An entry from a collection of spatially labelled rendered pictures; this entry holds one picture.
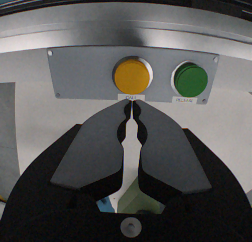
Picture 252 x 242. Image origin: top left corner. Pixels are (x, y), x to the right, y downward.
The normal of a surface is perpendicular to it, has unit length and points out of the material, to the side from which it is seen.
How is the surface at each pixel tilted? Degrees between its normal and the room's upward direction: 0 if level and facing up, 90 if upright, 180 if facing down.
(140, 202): 48
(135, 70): 0
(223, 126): 0
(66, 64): 0
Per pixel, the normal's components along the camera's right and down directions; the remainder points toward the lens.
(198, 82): -0.04, 0.54
